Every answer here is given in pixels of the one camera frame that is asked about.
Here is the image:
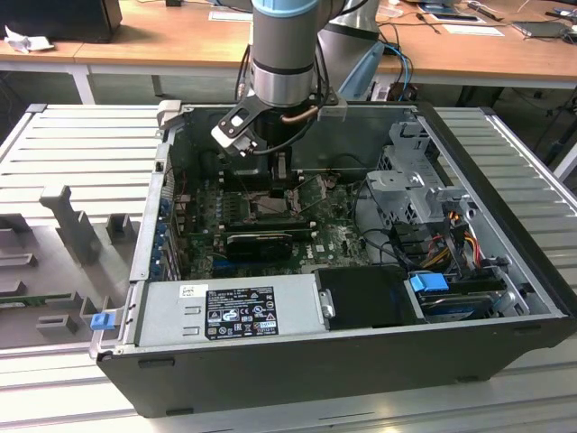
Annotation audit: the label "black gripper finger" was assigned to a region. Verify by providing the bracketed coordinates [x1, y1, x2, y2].
[269, 151, 290, 199]

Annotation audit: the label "silver topped CPU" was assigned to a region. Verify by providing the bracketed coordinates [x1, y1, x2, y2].
[250, 194, 289, 217]

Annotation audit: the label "metal socket cover frame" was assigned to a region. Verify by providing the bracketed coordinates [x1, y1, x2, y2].
[288, 173, 326, 214]

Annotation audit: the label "metal wire locking lever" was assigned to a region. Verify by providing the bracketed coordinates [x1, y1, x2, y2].
[236, 173, 254, 202]

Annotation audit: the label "CPU socket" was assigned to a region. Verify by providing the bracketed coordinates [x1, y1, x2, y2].
[245, 191, 302, 221]

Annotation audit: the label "black RAM slot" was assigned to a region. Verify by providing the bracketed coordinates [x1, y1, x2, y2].
[224, 215, 314, 229]
[223, 226, 317, 240]

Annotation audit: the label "copper coloured tube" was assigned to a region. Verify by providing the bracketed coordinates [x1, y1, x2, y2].
[279, 109, 319, 124]

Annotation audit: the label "black graphics card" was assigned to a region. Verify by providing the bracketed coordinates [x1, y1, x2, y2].
[224, 232, 295, 263]

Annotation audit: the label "green motherboard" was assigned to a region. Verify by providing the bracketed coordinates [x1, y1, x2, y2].
[173, 169, 384, 281]

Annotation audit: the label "grey case latch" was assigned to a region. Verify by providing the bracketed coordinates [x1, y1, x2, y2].
[156, 99, 183, 132]

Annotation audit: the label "grey metal drive cage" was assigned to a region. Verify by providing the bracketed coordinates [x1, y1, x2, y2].
[364, 121, 479, 253]

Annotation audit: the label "white paper sheet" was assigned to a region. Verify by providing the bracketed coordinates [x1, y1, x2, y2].
[207, 9, 253, 23]
[442, 22, 507, 38]

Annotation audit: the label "black plastic shroud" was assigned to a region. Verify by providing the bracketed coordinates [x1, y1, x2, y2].
[313, 265, 427, 330]

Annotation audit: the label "wooden desk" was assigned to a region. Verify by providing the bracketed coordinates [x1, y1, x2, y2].
[0, 0, 577, 105]

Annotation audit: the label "grey power supply with label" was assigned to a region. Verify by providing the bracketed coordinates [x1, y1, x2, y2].
[133, 273, 337, 349]

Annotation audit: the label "blue disk carrier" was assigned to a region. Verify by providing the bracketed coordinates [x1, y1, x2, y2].
[408, 272, 508, 317]

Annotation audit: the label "black and grey PC case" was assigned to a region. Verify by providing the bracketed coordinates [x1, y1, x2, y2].
[88, 99, 577, 419]

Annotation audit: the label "black phone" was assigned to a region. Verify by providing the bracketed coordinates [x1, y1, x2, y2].
[427, 12, 480, 23]

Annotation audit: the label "hard disk drive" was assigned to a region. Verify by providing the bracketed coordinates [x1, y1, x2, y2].
[418, 291, 497, 324]

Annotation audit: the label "grey parts rack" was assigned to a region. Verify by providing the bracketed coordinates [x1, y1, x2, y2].
[0, 184, 145, 351]

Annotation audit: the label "black computer box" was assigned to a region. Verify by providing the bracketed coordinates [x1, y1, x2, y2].
[0, 0, 124, 44]

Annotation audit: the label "crumpled white paper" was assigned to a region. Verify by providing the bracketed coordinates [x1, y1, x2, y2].
[3, 24, 56, 55]

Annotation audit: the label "green RAM stick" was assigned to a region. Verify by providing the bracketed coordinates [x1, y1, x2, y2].
[0, 292, 73, 310]

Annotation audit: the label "dark notebook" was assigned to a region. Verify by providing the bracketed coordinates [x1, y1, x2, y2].
[511, 20, 570, 41]

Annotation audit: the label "white camera on black bracket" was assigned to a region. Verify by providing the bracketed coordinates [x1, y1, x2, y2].
[210, 97, 267, 157]

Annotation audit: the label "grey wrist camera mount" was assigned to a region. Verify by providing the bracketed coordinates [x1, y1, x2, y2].
[315, 88, 349, 123]

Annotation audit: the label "blue cable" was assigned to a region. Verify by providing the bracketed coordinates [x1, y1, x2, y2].
[380, 42, 418, 98]

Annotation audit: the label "yellow red power wires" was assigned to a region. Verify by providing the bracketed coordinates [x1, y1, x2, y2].
[423, 225, 480, 268]

